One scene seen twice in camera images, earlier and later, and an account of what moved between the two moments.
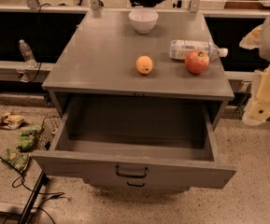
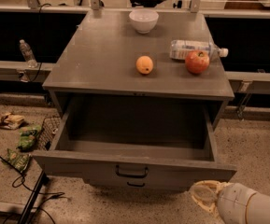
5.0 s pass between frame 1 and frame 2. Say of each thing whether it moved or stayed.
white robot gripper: moved
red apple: stayed
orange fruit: stayed
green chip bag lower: stayed
